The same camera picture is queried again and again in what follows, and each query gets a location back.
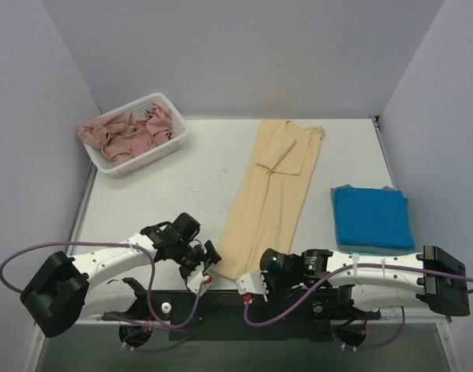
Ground pink crumpled t shirt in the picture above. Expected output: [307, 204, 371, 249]
[77, 100, 177, 167]

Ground yellow t shirt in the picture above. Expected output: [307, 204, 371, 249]
[214, 119, 324, 281]

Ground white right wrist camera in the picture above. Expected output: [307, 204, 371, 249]
[235, 270, 268, 295]

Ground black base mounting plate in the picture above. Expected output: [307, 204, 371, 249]
[102, 288, 381, 342]

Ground aluminium front frame rail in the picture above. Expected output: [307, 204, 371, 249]
[75, 308, 450, 326]

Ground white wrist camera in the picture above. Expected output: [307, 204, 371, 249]
[235, 270, 268, 295]
[185, 267, 212, 296]

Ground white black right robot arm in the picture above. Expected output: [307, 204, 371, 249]
[260, 246, 471, 317]

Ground teal folded t shirt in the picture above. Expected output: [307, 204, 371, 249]
[337, 244, 414, 256]

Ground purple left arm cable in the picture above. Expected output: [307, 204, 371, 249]
[0, 240, 214, 353]

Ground blue folded t shirt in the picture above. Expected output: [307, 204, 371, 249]
[330, 185, 415, 250]

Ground white plastic perforated basket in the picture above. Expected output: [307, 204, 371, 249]
[77, 93, 189, 178]

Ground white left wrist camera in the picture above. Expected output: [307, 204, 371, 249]
[185, 267, 212, 296]

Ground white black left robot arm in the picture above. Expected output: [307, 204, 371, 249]
[19, 212, 221, 338]

